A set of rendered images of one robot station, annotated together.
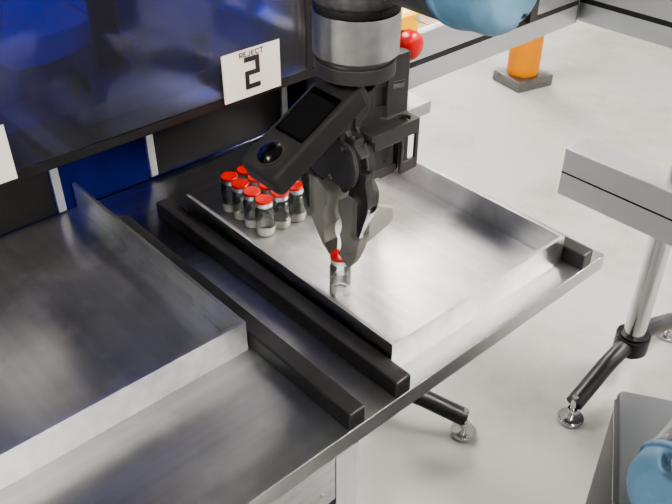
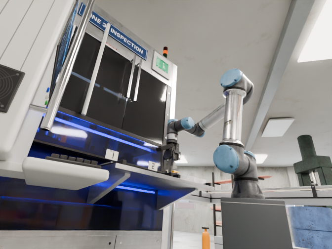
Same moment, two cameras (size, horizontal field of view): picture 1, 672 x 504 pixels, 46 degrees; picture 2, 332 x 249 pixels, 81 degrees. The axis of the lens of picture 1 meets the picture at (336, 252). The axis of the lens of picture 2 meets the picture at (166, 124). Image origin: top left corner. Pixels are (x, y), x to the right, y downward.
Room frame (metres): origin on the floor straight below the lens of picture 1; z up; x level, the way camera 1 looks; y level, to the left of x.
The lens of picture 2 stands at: (-0.53, 0.04, 0.70)
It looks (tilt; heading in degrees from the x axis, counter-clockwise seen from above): 25 degrees up; 0
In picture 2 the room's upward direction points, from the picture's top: 4 degrees clockwise
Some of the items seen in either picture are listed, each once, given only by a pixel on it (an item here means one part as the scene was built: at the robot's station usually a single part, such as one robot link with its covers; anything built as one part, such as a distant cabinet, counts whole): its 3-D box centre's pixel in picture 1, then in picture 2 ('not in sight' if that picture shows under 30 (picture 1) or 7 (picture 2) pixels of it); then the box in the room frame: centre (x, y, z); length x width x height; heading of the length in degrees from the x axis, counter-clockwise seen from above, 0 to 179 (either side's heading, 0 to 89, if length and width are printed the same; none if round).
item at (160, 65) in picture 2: not in sight; (161, 65); (0.88, 0.11, 1.96); 0.21 x 0.01 x 0.21; 132
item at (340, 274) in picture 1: (340, 273); not in sight; (0.64, 0.00, 0.90); 0.02 x 0.02 x 0.04
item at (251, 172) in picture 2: not in sight; (243, 165); (0.43, -0.38, 0.96); 0.13 x 0.12 x 0.14; 132
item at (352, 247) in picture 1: (369, 224); (173, 167); (0.64, -0.03, 0.97); 0.06 x 0.03 x 0.09; 132
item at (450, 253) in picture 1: (367, 227); (172, 181); (0.74, -0.04, 0.90); 0.34 x 0.26 x 0.04; 41
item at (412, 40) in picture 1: (406, 44); not in sight; (1.04, -0.10, 0.99); 0.04 x 0.04 x 0.04; 42
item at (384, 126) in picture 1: (360, 116); (172, 150); (0.66, -0.02, 1.07); 0.09 x 0.08 x 0.12; 132
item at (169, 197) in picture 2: not in sight; (176, 199); (0.82, -0.07, 0.80); 0.34 x 0.03 x 0.13; 42
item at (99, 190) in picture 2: not in sight; (106, 189); (0.48, 0.30, 0.80); 0.34 x 0.03 x 0.13; 42
